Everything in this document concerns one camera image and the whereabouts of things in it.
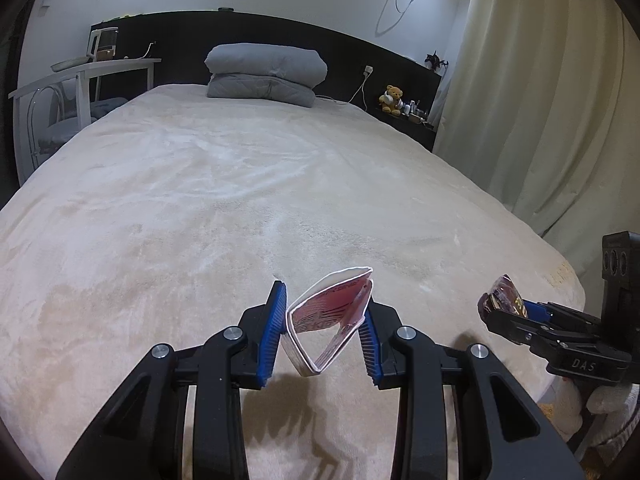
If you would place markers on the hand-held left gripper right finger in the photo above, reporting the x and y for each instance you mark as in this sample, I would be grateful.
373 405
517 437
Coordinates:
371 350

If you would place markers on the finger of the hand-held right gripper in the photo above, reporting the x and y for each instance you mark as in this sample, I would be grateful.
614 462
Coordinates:
534 309
515 329

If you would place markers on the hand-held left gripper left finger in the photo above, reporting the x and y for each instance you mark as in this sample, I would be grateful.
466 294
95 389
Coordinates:
272 332

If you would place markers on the dark brown snack wrapper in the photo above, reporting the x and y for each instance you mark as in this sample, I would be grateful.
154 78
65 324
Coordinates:
502 294

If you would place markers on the pink white paper carton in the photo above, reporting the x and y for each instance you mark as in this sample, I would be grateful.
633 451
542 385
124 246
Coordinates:
325 310

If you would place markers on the person's beige fleece pants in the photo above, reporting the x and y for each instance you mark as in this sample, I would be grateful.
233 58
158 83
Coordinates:
612 400

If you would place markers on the yellow shaggy rug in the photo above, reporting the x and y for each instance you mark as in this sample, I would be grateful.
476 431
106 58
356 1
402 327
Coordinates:
551 412

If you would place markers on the cream curtain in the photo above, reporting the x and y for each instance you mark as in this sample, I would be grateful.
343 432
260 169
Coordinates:
540 110

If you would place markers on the black nightstand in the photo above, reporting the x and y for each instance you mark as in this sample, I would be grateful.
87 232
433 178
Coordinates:
410 132

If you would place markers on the small bottles on nightstand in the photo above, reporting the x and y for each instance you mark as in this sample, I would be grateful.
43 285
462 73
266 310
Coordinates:
417 112

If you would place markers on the brown teddy bear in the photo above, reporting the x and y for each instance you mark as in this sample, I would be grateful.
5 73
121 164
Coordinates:
392 100

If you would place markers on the black toy figure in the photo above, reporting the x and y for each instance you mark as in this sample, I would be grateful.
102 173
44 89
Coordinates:
436 60

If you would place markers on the grey folded pillow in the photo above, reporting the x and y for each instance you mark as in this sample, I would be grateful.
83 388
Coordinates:
265 62

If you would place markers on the clear chair with grey cushion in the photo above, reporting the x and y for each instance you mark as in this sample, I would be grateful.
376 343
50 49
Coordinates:
65 125

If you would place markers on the black headboard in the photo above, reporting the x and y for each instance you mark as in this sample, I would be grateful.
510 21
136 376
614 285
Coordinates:
175 35

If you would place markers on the white desk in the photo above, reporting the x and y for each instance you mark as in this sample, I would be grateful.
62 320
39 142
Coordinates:
75 71

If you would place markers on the white countertop appliance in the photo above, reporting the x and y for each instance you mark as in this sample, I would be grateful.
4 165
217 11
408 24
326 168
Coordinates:
104 45

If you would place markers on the white plate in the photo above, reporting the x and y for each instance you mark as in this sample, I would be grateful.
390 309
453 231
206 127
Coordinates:
69 65

